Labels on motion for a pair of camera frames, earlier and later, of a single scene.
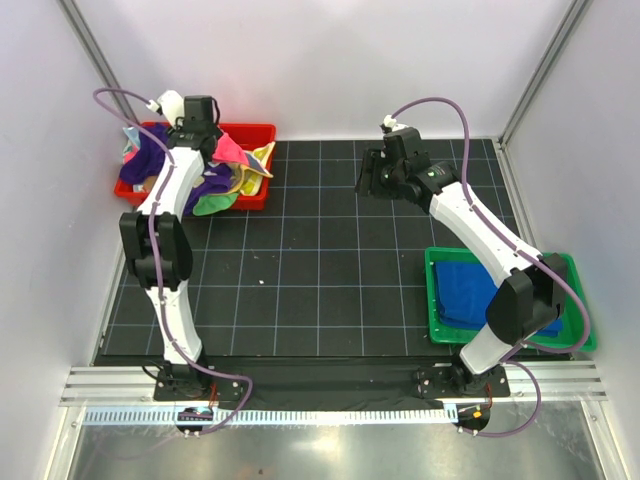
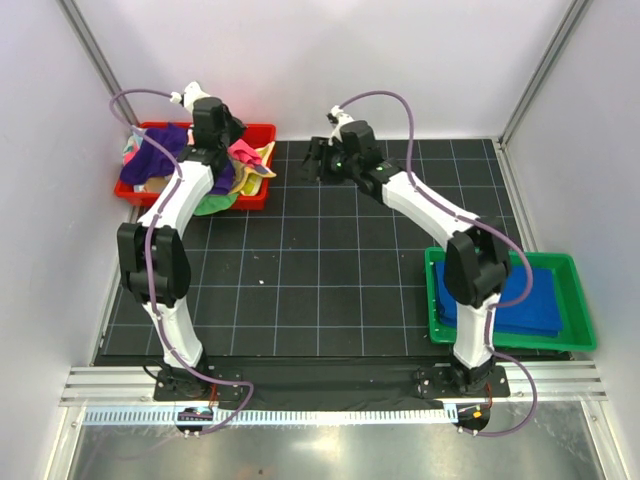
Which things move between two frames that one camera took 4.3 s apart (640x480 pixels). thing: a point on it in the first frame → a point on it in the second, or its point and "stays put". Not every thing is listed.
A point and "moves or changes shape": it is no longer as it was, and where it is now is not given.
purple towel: x=149 y=161 stays put
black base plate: x=330 y=384 stays put
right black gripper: x=373 y=161 → x=316 y=153
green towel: x=211 y=203 stays put
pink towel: x=227 y=150 moves or changes shape
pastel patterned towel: x=132 y=145 stays put
